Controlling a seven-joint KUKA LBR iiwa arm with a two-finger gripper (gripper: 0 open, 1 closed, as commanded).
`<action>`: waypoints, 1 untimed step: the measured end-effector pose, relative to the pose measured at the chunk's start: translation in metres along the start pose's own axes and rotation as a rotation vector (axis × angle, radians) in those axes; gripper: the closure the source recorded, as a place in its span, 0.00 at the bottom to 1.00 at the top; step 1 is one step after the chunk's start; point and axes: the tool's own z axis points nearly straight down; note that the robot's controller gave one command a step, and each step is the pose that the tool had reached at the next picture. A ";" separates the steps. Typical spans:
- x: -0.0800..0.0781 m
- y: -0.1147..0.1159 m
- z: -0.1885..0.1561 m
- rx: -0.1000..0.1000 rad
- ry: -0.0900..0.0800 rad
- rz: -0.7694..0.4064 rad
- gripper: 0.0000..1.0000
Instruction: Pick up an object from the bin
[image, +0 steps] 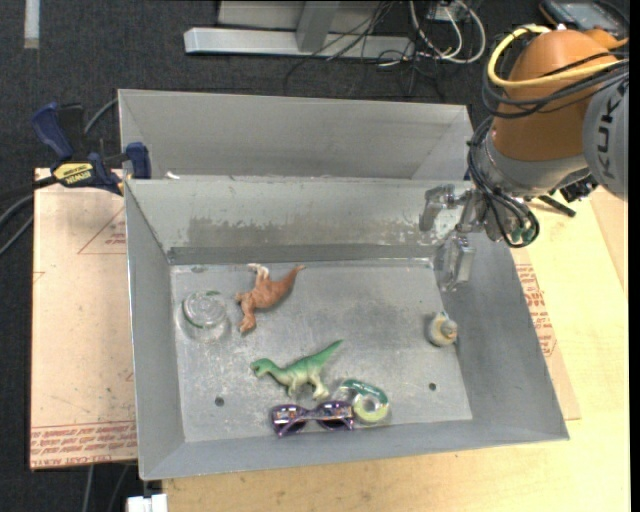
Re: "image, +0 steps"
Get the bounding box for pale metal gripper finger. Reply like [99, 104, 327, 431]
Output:
[434, 232, 475, 293]
[418, 183, 457, 233]

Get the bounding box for grey and beige round object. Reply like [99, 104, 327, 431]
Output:
[425, 310, 459, 348]

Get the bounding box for grey metal bin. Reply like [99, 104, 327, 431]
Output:
[117, 88, 571, 482]

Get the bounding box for orange toy dinosaur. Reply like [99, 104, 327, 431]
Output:
[234, 262, 307, 335]

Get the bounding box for green toy dinosaur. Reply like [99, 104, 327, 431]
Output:
[249, 339, 346, 401]

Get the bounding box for purple sunglasses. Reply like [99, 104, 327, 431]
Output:
[270, 400, 357, 439]

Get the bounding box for clear glass cup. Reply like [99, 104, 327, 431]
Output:
[176, 289, 233, 344]

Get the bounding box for brown cardboard board red print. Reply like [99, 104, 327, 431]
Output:
[29, 167, 582, 472]

